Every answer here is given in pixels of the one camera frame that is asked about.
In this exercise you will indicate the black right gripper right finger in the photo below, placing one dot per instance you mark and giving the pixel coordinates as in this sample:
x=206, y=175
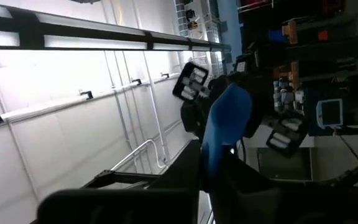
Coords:
x=291, y=205

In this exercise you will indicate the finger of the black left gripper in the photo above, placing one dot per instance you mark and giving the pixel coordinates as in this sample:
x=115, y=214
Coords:
x=196, y=116
x=263, y=112

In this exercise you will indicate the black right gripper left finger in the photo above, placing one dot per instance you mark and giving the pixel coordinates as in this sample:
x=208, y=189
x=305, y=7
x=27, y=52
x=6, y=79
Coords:
x=120, y=208

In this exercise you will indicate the small blue measuring cup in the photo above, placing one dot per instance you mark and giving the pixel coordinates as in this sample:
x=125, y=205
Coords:
x=228, y=118

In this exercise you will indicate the blue framed screen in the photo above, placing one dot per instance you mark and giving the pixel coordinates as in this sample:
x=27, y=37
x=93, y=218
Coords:
x=329, y=113

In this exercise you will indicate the dark storage shelf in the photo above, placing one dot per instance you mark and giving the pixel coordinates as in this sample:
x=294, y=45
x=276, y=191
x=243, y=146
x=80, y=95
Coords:
x=322, y=18

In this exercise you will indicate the long ceiling light strip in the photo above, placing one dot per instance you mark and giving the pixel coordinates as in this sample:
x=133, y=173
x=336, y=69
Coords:
x=89, y=42

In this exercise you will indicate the black aluminium rig frame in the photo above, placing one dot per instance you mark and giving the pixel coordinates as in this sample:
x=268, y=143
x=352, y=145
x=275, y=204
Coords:
x=120, y=178

